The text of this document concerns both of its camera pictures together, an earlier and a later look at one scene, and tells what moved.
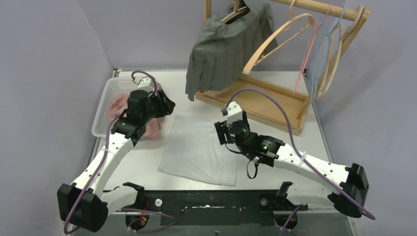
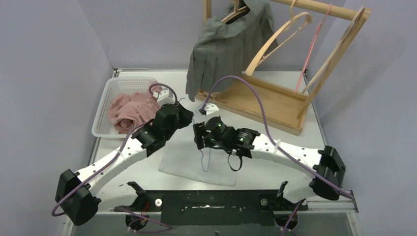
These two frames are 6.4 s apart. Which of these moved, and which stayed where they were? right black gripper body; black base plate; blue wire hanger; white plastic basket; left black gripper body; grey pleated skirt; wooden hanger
Moved: blue wire hanger; right black gripper body; left black gripper body
Stayed: white plastic basket; grey pleated skirt; wooden hanger; black base plate
